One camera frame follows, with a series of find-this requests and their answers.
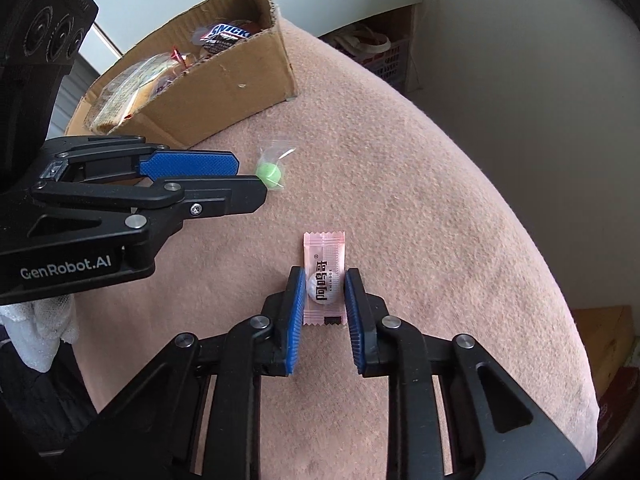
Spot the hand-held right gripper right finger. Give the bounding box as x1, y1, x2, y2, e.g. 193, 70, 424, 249
345, 268, 586, 480

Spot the brown cardboard carton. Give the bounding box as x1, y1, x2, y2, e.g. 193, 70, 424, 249
570, 305, 636, 401

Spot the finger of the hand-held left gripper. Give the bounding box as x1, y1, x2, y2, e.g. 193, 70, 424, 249
40, 135, 240, 186
30, 174, 268, 256

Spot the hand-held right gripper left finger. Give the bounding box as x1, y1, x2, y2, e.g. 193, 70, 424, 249
60, 266, 307, 480

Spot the person's left hand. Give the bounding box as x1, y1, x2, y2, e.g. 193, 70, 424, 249
0, 294, 80, 373

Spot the cardboard box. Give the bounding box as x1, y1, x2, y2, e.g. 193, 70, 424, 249
65, 0, 297, 150

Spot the pink candy packet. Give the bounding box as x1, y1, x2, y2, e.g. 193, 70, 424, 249
302, 230, 348, 328

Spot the brown chocolate bar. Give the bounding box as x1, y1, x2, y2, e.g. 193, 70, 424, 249
192, 22, 253, 56

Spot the bread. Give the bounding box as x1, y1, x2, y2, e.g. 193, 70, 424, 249
82, 55, 193, 136

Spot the purple plastic basket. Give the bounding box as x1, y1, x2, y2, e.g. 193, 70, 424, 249
320, 2, 416, 93

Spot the red snack wrapper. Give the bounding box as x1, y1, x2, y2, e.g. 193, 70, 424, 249
170, 46, 198, 68

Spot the green candy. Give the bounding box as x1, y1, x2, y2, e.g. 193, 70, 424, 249
255, 141, 298, 192

